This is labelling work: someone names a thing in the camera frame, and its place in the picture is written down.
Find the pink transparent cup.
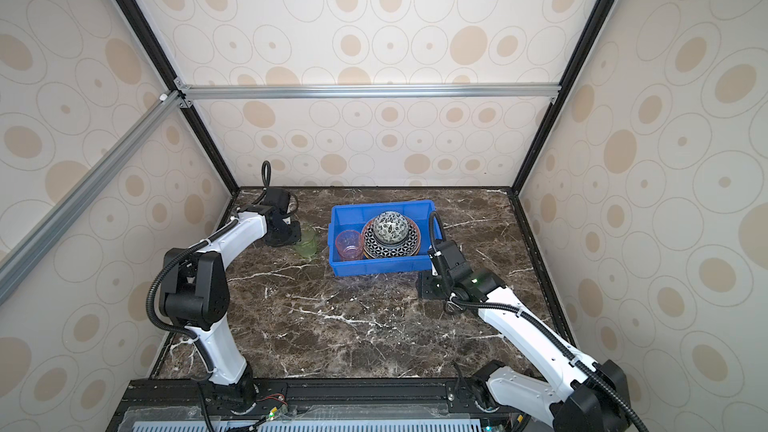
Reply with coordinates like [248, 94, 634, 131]
[335, 230, 364, 261]

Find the brown leaf pattern bowl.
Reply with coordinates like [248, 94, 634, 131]
[371, 211, 410, 246]

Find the geometric pattern brown rimmed plate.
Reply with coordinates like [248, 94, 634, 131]
[362, 215, 421, 259]

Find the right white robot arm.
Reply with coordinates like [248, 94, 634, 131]
[427, 212, 647, 431]

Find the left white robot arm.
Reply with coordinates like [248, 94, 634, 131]
[145, 161, 301, 391]

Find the blue plastic bin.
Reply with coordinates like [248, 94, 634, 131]
[327, 199, 448, 278]

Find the green transparent cup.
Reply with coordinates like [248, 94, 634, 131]
[293, 226, 318, 261]

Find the left slanted aluminium bar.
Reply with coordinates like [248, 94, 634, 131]
[1, 91, 181, 302]

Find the horizontal aluminium frame bar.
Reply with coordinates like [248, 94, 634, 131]
[180, 82, 561, 100]

